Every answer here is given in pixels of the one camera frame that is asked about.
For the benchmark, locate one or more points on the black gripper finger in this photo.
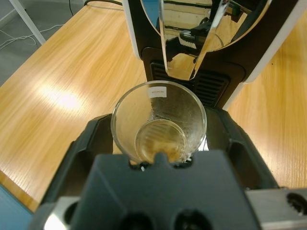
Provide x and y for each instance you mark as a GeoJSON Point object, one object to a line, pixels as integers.
{"type": "Point", "coordinates": [242, 153]}
{"type": "Point", "coordinates": [79, 153]}

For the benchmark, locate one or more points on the clear glass cup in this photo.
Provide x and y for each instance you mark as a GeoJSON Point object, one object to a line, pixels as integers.
{"type": "Point", "coordinates": [168, 115]}

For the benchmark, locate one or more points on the white capsule coffee machine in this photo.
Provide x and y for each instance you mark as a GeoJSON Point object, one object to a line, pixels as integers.
{"type": "Point", "coordinates": [239, 55]}

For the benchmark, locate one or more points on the thin white metal leg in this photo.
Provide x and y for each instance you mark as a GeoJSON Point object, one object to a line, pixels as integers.
{"type": "Point", "coordinates": [28, 21]}

